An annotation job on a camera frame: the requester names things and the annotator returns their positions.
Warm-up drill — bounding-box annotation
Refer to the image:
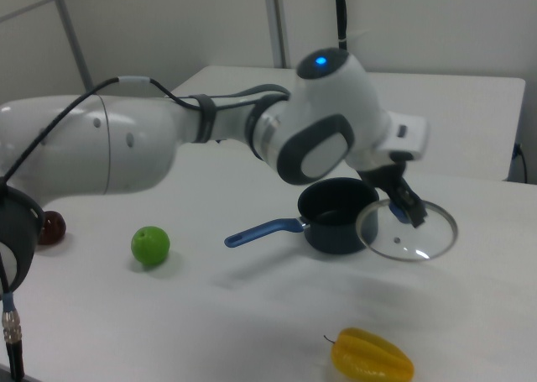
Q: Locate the grey partition frame post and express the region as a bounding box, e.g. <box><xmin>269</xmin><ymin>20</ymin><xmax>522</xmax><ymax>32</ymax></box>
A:
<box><xmin>47</xmin><ymin>0</ymin><xmax>94</xmax><ymax>90</ymax></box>
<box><xmin>265</xmin><ymin>0</ymin><xmax>291</xmax><ymax>69</ymax></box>

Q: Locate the robot gripper body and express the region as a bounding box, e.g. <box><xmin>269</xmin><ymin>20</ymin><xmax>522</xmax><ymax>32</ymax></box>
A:
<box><xmin>372</xmin><ymin>111</ymin><xmax>431</xmax><ymax>161</ymax></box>

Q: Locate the black camera pole white band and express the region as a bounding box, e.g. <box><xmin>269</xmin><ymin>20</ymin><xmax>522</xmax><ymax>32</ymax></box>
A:
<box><xmin>333</xmin><ymin>0</ymin><xmax>351</xmax><ymax>50</ymax></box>

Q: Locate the white side table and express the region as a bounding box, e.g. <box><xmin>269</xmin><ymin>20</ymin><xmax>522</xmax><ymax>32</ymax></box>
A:
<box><xmin>170</xmin><ymin>65</ymin><xmax>526</xmax><ymax>182</ymax></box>

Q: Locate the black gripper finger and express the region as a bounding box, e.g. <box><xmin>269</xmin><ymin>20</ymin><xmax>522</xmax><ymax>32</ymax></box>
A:
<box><xmin>360</xmin><ymin>162</ymin><xmax>400</xmax><ymax>210</ymax></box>
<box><xmin>389</xmin><ymin>151</ymin><xmax>429</xmax><ymax>230</ymax></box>

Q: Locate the yellow starfruit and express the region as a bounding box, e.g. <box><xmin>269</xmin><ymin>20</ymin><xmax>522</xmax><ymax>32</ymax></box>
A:
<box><xmin>323</xmin><ymin>327</ymin><xmax>415</xmax><ymax>382</ymax></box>

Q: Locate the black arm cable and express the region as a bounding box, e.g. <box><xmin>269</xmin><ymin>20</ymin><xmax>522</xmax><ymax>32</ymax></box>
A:
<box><xmin>0</xmin><ymin>76</ymin><xmax>295</xmax><ymax>379</ymax></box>

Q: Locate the grey cable strap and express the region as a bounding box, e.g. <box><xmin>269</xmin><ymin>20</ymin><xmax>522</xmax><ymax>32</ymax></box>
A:
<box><xmin>196</xmin><ymin>93</ymin><xmax>217</xmax><ymax>144</ymax></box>

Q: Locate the green apple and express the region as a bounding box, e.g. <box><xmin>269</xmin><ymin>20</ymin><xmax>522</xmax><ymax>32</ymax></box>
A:
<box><xmin>131</xmin><ymin>225</ymin><xmax>171</xmax><ymax>268</ymax></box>

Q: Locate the glass lid with blue knob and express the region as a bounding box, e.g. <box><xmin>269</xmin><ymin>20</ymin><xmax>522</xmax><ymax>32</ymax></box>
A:
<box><xmin>355</xmin><ymin>199</ymin><xmax>459</xmax><ymax>263</ymax></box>

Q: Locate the black wall cable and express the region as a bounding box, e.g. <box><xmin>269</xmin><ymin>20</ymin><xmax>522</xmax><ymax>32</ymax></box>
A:
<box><xmin>508</xmin><ymin>142</ymin><xmax>530</xmax><ymax>184</ymax></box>

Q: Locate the dark blue saucepan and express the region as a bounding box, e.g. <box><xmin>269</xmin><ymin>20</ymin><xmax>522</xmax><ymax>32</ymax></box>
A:
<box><xmin>224</xmin><ymin>177</ymin><xmax>381</xmax><ymax>256</ymax></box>

